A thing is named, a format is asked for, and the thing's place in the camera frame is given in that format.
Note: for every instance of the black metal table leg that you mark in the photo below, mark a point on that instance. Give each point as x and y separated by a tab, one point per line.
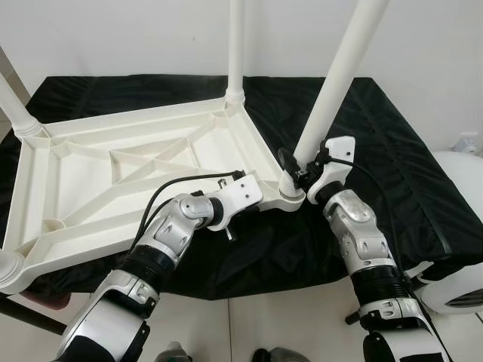
34	317
407	275

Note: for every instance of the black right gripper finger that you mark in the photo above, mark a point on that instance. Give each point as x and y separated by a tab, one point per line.
288	164

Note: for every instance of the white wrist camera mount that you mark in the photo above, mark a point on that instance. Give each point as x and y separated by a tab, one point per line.
241	196
336	162

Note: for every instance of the grey robot leg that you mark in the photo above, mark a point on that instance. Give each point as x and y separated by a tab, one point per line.
172	353
281	355

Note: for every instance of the black tablecloth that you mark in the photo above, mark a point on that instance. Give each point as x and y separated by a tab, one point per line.
423	211

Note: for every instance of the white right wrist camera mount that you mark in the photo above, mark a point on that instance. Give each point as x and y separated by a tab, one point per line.
336	162

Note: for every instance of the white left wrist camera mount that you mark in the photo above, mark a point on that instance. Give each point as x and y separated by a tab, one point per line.
241	196

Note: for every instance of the white plastic children table top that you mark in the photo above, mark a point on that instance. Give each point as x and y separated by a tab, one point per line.
75	173

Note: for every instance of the pink cloth piece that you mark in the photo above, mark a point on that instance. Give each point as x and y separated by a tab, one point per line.
41	299

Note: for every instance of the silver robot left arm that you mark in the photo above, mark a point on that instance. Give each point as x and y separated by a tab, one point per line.
166	234

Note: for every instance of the grey robot right leg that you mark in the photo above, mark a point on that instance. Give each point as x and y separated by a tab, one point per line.
281	355

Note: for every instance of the grey robot left leg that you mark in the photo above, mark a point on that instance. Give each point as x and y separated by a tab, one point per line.
172	353

